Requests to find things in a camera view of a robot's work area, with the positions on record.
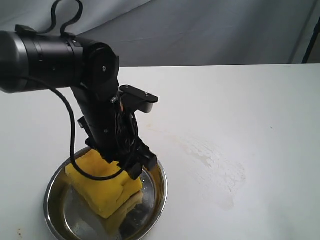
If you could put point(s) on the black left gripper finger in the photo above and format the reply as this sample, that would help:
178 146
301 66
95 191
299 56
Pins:
108 154

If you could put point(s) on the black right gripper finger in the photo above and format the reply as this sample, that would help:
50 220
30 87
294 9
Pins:
135 170

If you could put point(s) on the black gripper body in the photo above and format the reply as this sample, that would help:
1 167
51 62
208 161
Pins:
110 125

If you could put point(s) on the yellow sponge block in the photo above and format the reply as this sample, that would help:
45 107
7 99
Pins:
104 197

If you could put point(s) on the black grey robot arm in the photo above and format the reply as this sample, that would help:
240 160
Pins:
30 61

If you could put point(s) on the amber liquid spill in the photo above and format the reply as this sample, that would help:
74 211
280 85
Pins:
221 177

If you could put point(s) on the round stainless steel bowl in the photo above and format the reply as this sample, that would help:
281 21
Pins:
69 217

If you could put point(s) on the grey fabric backdrop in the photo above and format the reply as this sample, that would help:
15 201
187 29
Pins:
157 33

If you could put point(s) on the black stand pole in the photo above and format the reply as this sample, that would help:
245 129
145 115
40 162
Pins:
311 43

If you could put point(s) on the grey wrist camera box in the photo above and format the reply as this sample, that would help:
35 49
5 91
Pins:
136 99

